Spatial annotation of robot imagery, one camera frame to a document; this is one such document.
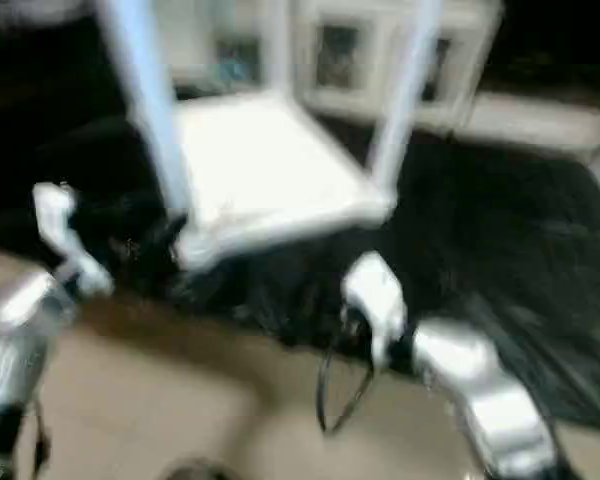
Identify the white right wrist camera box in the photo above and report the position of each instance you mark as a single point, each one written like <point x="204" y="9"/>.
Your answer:
<point x="380" y="295"/>

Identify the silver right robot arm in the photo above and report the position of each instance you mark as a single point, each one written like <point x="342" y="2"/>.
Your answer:
<point x="480" y="380"/>

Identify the black mat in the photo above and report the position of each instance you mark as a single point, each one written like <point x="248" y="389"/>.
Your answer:
<point x="480" y="225"/>

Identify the white drawer unit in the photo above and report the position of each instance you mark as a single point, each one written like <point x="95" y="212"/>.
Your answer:
<point x="530" y="125"/>

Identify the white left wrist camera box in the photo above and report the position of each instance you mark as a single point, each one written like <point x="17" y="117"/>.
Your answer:
<point x="60" y="225"/>

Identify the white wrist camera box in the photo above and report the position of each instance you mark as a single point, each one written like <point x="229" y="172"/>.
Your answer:
<point x="380" y="295"/>
<point x="60" y="225"/>

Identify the white plastic table top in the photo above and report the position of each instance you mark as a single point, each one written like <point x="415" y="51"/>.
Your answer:
<point x="260" y="165"/>

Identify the white glass-door cabinet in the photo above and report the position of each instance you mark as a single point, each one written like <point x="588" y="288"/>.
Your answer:
<point x="370" y="60"/>

